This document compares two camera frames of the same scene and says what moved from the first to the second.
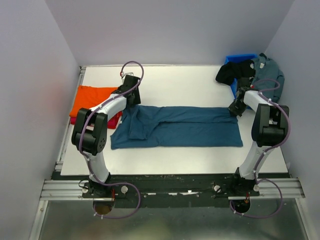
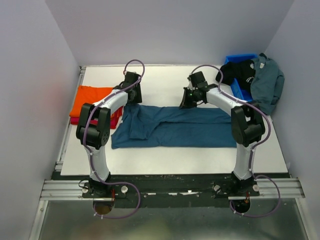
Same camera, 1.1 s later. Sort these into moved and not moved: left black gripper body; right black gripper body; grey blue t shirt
Moved: right black gripper body
Not moved: grey blue t shirt; left black gripper body
